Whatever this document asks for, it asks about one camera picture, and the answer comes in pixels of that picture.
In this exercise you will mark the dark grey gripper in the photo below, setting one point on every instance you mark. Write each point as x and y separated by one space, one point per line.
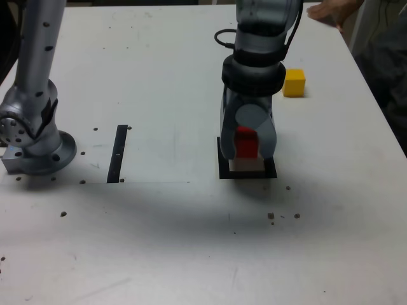
254 99

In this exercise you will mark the red cube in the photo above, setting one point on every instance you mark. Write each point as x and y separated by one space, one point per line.
246 143

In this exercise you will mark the yellow cube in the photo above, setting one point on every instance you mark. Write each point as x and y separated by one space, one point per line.
294 84

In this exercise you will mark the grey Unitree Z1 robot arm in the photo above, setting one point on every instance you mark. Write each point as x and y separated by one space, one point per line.
35 63

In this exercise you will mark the person's forearm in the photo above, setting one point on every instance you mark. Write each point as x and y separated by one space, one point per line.
355 3

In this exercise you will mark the black tape square outline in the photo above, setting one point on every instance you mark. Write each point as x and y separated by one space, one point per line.
248 175

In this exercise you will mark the person's hand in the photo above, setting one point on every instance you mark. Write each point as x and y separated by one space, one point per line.
330 11

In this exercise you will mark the black tape strip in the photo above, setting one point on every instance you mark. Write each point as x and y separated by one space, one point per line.
117 152

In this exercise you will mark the person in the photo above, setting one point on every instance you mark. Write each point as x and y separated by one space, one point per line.
391 79

